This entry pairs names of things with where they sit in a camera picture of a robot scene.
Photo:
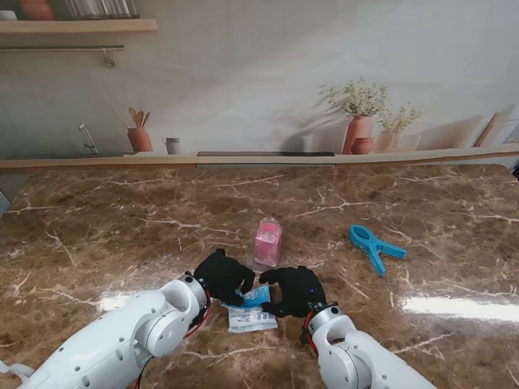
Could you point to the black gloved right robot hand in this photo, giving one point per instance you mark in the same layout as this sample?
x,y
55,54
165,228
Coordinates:
x,y
298,291

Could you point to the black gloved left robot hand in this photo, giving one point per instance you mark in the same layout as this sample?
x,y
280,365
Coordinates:
x,y
221,275

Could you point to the white blue seasoning refill bag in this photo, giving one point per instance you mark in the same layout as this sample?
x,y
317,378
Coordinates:
x,y
251,316

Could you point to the clear bottle with pink seasoning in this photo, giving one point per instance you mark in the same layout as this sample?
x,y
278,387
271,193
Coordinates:
x,y
267,243

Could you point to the blue plastic bag clip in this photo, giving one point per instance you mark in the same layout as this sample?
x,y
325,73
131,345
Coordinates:
x,y
373,245

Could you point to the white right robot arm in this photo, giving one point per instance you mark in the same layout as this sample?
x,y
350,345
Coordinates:
x,y
357,356

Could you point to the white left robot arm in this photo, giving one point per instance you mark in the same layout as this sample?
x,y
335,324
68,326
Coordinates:
x,y
113,344

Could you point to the printed kitchen backdrop banner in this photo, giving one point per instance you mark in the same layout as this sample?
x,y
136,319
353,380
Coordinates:
x,y
259,81

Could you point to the grey blue board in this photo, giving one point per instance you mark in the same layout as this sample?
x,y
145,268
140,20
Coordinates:
x,y
2,202

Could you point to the black object at table edge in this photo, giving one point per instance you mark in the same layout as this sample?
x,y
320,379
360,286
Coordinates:
x,y
515,170

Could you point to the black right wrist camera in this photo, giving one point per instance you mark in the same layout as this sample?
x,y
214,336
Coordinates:
x,y
305,335

